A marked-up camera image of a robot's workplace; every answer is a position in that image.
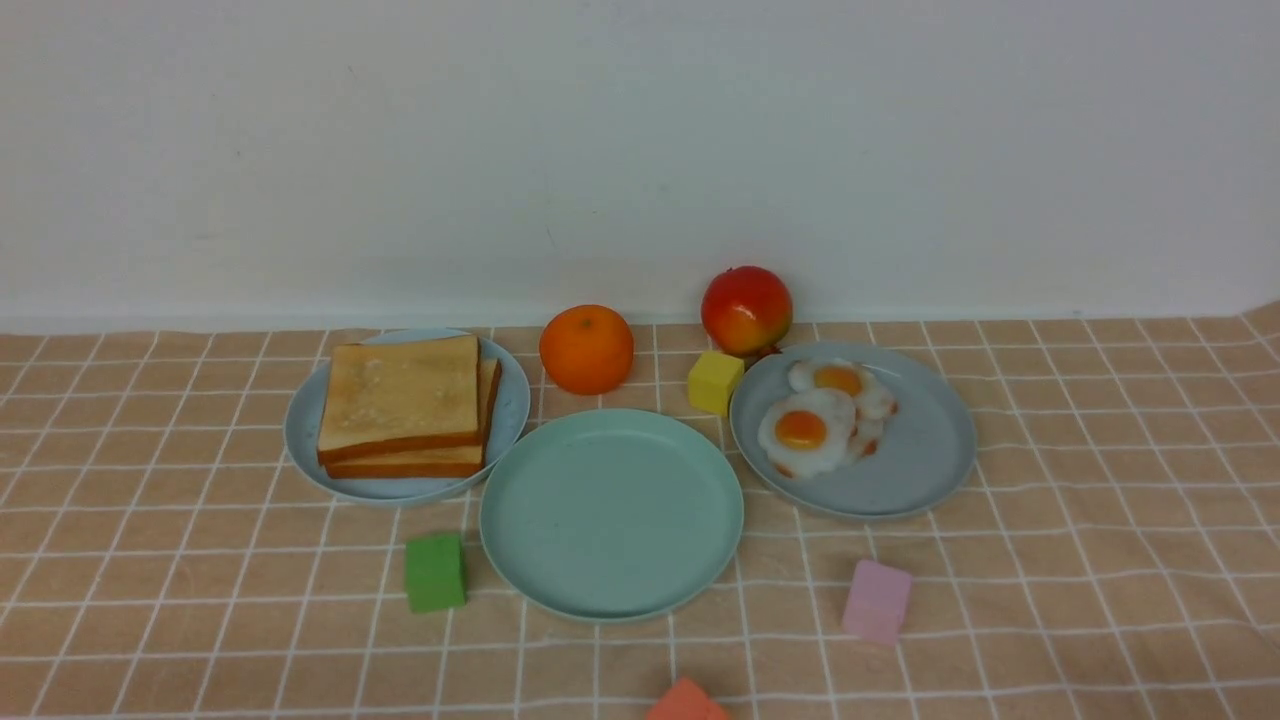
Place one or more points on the fried egg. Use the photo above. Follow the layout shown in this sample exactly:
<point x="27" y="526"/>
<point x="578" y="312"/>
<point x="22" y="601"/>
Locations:
<point x="808" y="433"/>
<point x="872" y="398"/>
<point x="865" y="438"/>

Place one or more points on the toast slice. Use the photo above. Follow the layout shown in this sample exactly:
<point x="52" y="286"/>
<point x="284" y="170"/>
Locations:
<point x="449" y="462"/>
<point x="385" y="399"/>

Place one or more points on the orange fruit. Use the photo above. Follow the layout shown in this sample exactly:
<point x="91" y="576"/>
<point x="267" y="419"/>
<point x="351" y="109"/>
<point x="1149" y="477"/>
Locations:
<point x="587" y="350"/>

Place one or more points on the yellow cube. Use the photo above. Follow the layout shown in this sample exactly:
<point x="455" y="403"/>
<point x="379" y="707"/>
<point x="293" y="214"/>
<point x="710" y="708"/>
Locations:
<point x="712" y="380"/>

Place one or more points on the red apple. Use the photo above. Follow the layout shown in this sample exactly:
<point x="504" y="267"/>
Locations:
<point x="747" y="311"/>

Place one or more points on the green centre plate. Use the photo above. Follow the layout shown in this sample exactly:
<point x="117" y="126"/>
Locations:
<point x="612" y="515"/>

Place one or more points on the grey-blue plate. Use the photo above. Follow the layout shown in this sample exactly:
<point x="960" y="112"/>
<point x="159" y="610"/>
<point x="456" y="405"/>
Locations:
<point x="926" y="452"/>

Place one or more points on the green cube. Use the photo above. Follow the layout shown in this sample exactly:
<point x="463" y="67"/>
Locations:
<point x="435" y="572"/>

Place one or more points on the pink cube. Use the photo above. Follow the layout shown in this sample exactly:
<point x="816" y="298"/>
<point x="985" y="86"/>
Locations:
<point x="877" y="602"/>

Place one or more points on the red-orange cube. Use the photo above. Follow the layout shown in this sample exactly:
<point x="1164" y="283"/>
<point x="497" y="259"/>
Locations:
<point x="686" y="700"/>

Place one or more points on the checkered orange tablecloth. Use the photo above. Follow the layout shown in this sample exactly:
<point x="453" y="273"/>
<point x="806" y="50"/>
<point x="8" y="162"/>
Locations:
<point x="1114" y="555"/>

